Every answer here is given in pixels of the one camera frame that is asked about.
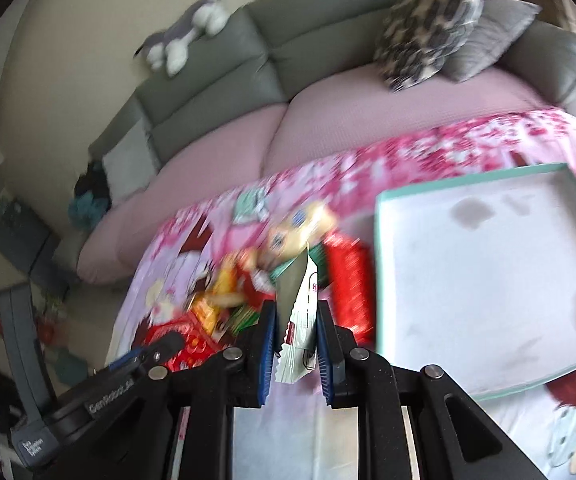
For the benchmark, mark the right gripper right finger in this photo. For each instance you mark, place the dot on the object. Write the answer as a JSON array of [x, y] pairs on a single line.
[[333, 345]]

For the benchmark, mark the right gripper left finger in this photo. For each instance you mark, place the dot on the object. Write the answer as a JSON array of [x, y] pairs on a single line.
[[251, 380]]

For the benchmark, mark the red patterned wafer packet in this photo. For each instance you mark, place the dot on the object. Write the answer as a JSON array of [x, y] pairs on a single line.
[[198, 345]]

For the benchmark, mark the white green snack packet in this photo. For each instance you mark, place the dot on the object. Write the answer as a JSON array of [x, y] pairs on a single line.
[[297, 297]]

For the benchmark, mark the orange swiss roll packet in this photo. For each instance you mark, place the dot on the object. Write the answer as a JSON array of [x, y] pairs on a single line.
[[220, 302]]

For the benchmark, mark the red snack bag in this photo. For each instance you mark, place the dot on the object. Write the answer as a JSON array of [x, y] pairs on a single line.
[[353, 287]]

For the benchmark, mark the clear bag yellow bun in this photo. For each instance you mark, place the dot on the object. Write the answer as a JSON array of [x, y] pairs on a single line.
[[305, 226]]

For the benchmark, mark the small green white packet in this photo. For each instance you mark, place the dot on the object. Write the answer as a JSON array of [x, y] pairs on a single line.
[[251, 206]]

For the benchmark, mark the teal rimmed white tray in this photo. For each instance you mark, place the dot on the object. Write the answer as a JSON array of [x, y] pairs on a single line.
[[477, 274]]

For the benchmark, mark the dark clothes pile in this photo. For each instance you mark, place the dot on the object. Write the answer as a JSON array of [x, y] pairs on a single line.
[[91, 198]]

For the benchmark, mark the pink floral cartoon tablecloth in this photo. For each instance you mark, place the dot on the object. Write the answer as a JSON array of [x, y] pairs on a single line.
[[296, 436]]

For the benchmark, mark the pink sofa seat cover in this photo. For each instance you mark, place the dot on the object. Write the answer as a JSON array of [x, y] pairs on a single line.
[[344, 111]]

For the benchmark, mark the grey green sofa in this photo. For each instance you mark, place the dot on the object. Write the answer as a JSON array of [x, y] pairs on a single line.
[[270, 51]]

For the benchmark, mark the grey white plush toy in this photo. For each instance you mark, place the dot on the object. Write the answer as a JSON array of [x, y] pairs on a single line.
[[168, 49]]

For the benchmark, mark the black patterned cushion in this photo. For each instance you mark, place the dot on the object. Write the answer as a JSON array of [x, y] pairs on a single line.
[[419, 36]]

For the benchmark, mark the plain grey cushion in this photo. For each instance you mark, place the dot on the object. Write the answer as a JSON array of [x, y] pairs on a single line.
[[500, 25]]

